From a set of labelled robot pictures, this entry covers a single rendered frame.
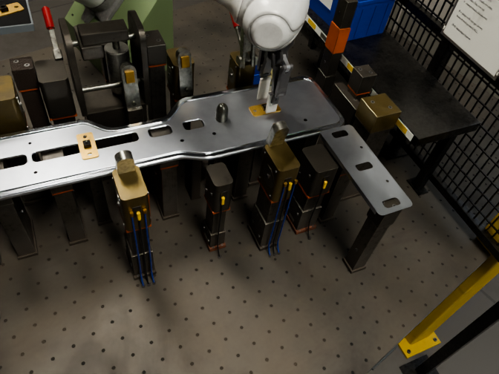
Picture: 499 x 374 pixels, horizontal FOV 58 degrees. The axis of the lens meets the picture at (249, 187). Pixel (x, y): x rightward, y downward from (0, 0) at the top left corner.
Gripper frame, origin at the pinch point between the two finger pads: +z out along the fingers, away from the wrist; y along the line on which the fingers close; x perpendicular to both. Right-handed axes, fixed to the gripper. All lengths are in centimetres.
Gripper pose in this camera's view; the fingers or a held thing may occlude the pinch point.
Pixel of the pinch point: (267, 96)
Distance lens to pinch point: 121.8
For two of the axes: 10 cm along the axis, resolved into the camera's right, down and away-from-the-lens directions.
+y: 4.0, 7.4, -5.4
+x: 9.1, -2.4, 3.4
